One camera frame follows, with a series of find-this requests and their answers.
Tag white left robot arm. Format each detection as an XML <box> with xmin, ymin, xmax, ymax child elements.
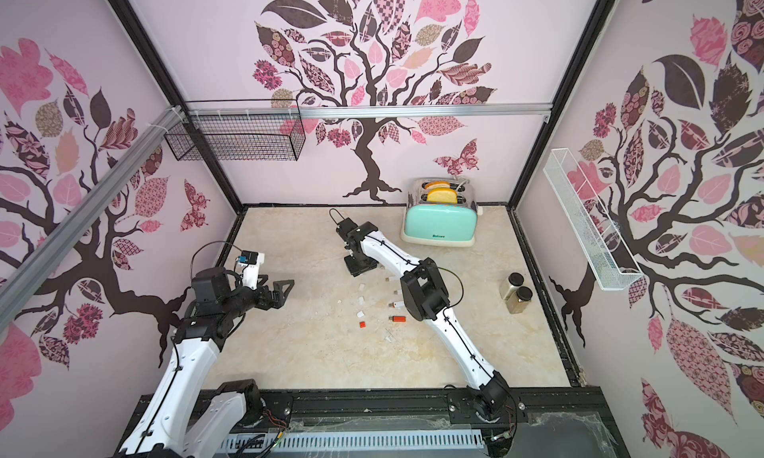
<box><xmin>115</xmin><ymin>266</ymin><xmax>296</xmax><ymax>457</ymax></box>

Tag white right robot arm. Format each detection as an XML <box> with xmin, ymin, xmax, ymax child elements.
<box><xmin>336</xmin><ymin>218</ymin><xmax>511</xmax><ymax>423</ymax></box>

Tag mint green toaster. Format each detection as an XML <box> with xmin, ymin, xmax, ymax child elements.
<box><xmin>400</xmin><ymin>177</ymin><xmax>481</xmax><ymax>247</ymax></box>

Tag bread slice in toaster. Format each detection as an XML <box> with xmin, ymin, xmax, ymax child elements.
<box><xmin>423</xmin><ymin>181</ymin><xmax>459</xmax><ymax>205</ymax></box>

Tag glass spice jar far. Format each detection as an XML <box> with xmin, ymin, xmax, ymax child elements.
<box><xmin>499</xmin><ymin>272</ymin><xmax>524</xmax><ymax>301</ymax></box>

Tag glass spice jar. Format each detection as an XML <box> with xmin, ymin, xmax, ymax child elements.
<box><xmin>499</xmin><ymin>272</ymin><xmax>524</xmax><ymax>301</ymax></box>
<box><xmin>505</xmin><ymin>286</ymin><xmax>534</xmax><ymax>314</ymax></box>

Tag glass spice jar near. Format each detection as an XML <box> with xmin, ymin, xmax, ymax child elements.
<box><xmin>505</xmin><ymin>286</ymin><xmax>534</xmax><ymax>314</ymax></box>

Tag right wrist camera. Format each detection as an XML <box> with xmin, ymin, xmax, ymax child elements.
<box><xmin>328</xmin><ymin>207</ymin><xmax>353</xmax><ymax>231</ymax></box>

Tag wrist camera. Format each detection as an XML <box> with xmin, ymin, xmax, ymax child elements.
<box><xmin>234</xmin><ymin>250</ymin><xmax>265</xmax><ymax>290</ymax></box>
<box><xmin>328</xmin><ymin>207</ymin><xmax>353</xmax><ymax>231</ymax></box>

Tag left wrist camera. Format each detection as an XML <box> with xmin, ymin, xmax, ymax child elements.
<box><xmin>234</xmin><ymin>250</ymin><xmax>265</xmax><ymax>290</ymax></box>

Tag white slotted cable duct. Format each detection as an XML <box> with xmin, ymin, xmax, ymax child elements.
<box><xmin>213</xmin><ymin>429</ymin><xmax>485</xmax><ymax>457</ymax></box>

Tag black wire basket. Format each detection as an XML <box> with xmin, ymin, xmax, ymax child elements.
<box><xmin>164</xmin><ymin>97</ymin><xmax>306</xmax><ymax>162</ymax></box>

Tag white wire shelf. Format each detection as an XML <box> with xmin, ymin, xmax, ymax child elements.
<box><xmin>543</xmin><ymin>149</ymin><xmax>645</xmax><ymax>292</ymax></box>

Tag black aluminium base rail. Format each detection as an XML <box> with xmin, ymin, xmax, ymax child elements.
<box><xmin>112</xmin><ymin>385</ymin><xmax>628</xmax><ymax>458</ymax></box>

